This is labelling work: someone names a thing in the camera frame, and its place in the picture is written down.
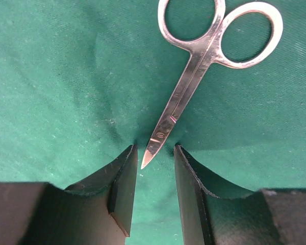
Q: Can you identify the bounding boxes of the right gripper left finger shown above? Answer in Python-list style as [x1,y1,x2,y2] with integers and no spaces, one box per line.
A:
[0,144,138,244]

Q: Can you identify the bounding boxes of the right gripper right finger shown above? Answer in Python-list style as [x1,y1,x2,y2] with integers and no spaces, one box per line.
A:
[174,145,306,244]

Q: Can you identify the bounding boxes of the silver surgical scissors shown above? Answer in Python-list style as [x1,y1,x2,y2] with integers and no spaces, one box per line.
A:
[141,1,283,168]

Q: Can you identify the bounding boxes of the green surgical drape cloth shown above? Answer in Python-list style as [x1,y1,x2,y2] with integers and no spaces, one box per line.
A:
[0,1,306,244]

